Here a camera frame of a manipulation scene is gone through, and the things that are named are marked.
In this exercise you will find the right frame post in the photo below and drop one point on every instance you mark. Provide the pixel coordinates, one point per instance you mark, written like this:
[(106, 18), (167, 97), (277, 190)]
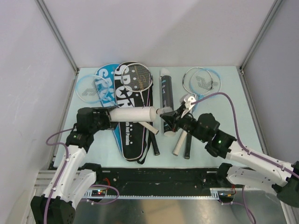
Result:
[(270, 17)]

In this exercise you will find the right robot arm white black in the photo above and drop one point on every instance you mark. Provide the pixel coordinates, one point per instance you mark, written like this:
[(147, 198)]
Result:
[(269, 174)]

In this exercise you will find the blue racket bag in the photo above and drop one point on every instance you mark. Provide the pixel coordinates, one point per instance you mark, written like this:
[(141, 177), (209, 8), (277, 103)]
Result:
[(107, 72)]

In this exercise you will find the black shuttlecock tube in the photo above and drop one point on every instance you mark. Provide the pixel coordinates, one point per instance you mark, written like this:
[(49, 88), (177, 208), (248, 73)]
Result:
[(166, 100)]

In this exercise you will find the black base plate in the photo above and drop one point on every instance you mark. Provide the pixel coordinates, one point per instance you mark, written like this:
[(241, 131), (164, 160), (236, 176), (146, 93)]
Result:
[(151, 179)]

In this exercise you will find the left circuit board with wires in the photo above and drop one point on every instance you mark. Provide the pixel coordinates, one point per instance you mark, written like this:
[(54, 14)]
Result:
[(100, 191)]

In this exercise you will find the shuttlecock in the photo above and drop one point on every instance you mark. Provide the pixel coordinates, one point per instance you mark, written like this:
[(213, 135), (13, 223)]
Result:
[(163, 110), (164, 72)]

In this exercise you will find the frame post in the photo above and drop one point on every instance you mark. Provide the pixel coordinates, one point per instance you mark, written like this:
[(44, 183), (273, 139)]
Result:
[(270, 17), (57, 34)]

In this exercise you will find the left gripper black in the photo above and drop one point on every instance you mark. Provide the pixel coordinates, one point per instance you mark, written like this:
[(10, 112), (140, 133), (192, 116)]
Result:
[(103, 113)]

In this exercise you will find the left frame post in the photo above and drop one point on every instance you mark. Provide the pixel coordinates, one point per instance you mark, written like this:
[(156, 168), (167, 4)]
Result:
[(57, 34)]

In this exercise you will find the white racket on black bag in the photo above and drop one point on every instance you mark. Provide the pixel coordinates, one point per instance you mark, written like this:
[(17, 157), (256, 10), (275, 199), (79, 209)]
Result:
[(136, 78)]

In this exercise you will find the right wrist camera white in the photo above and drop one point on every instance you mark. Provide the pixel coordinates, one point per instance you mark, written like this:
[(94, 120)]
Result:
[(187, 101)]

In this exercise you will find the circuit board with wires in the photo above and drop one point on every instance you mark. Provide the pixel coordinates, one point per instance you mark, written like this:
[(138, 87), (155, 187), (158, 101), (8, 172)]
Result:
[(227, 198), (100, 191)]

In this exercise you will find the black racket bag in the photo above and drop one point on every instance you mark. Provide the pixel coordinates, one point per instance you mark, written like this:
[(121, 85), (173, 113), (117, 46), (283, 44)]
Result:
[(132, 135)]

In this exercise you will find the white racket black grip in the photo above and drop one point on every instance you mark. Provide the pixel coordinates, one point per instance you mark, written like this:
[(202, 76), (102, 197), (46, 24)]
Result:
[(103, 87)]

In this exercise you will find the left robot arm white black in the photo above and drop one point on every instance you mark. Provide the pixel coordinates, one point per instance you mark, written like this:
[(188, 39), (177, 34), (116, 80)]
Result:
[(57, 204)]

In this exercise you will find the white shuttlecock tube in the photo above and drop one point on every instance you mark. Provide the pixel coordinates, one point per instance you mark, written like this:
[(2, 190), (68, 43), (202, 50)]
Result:
[(133, 114)]

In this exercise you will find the aluminium frame rail front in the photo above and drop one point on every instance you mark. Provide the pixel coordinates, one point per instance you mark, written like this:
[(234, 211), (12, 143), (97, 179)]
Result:
[(140, 193)]

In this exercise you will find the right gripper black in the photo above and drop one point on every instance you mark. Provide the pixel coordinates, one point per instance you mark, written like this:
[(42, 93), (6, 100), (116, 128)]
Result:
[(173, 123)]

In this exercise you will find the light blue racket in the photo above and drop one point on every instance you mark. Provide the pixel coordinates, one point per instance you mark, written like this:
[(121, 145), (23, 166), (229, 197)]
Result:
[(86, 90), (184, 135)]

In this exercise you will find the white racket right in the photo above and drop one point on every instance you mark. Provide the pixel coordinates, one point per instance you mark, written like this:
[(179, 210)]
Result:
[(198, 81)]

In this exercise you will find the right circuit board with wires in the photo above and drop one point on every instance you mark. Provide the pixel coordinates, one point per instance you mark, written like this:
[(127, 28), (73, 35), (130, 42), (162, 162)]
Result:
[(227, 198)]

